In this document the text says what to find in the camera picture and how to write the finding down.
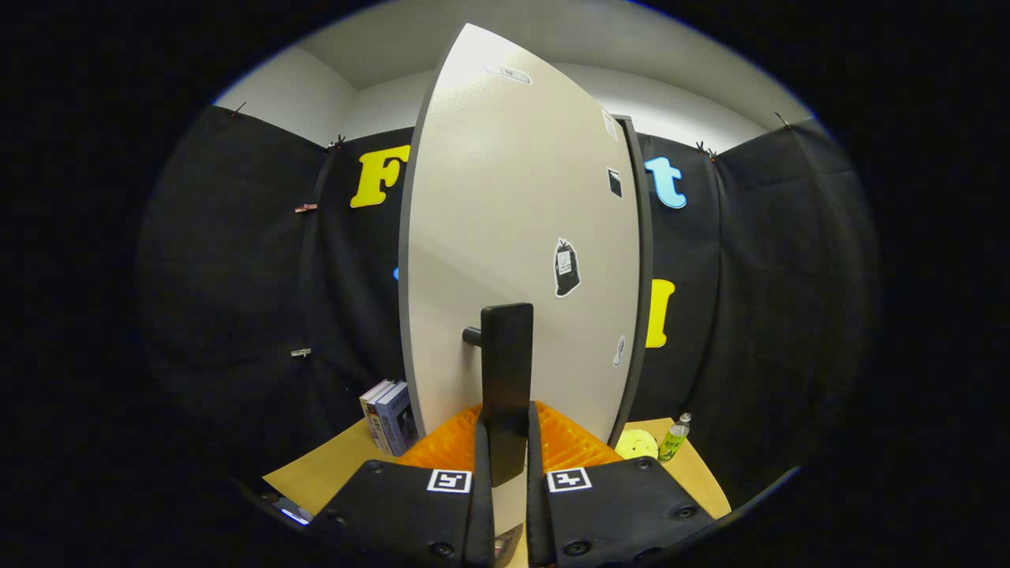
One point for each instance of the black backdrop cloth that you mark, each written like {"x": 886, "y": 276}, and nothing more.
{"x": 237, "y": 276}

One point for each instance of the beige shoe cabinet door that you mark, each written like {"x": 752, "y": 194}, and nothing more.
{"x": 489, "y": 197}

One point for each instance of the yellow round item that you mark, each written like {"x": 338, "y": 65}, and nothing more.
{"x": 635, "y": 446}

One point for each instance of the grey shoe cabinet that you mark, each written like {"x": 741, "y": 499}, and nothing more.
{"x": 646, "y": 237}

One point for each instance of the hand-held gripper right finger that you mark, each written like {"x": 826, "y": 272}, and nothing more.
{"x": 615, "y": 513}

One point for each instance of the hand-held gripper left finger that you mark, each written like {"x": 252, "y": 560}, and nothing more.
{"x": 410, "y": 513}

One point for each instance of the thin pale book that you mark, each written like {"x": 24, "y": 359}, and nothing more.
{"x": 377, "y": 418}

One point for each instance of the dark phone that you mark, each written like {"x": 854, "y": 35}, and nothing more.
{"x": 293, "y": 513}

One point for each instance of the green plastic bottle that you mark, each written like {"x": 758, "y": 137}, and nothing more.
{"x": 673, "y": 442}

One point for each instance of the white book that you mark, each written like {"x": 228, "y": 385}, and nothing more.
{"x": 368, "y": 406}

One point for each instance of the blue book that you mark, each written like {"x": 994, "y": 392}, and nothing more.
{"x": 398, "y": 418}

